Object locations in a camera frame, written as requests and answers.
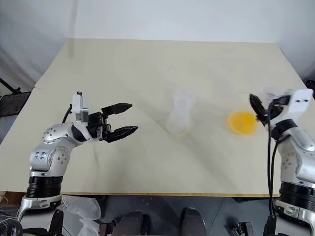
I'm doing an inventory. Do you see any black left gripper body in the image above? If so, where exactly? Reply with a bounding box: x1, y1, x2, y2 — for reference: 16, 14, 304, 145
86, 111, 112, 142

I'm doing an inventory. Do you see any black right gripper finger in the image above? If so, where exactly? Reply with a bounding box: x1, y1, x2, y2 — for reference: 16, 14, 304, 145
249, 93, 268, 123

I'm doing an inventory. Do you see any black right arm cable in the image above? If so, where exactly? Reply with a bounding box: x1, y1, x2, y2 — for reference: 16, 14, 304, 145
263, 99, 284, 236

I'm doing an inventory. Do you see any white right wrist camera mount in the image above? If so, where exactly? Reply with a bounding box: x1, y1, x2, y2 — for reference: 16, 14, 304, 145
280, 88, 315, 123

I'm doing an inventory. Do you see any dark rounded shape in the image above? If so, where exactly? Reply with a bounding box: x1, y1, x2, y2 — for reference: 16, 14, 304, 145
115, 210, 151, 236
180, 207, 207, 236

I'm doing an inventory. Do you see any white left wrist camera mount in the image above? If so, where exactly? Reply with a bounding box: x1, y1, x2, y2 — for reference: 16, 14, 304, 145
71, 91, 90, 122

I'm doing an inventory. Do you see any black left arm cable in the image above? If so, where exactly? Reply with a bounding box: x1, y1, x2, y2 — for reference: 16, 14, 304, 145
62, 104, 73, 123

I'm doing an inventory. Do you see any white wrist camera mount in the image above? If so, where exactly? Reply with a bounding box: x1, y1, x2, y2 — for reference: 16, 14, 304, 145
280, 88, 315, 123
71, 91, 90, 122

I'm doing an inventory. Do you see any crumpled clear plastic bag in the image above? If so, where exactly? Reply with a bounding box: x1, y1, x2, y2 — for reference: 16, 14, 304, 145
61, 195, 102, 231

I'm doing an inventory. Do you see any black mesh chair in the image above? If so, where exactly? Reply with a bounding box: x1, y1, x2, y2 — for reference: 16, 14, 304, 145
0, 78, 32, 118

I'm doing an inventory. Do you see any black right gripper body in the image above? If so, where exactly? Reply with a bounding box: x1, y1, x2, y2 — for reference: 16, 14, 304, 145
262, 95, 290, 126

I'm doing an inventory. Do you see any black object beside table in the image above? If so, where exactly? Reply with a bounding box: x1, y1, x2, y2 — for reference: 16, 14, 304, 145
306, 78, 315, 100

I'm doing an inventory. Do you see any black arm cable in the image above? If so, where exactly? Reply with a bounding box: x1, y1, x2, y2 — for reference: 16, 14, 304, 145
263, 99, 284, 236
62, 104, 73, 123

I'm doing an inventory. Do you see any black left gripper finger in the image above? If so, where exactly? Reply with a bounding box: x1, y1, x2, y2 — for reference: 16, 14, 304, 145
106, 125, 139, 144
101, 102, 134, 116

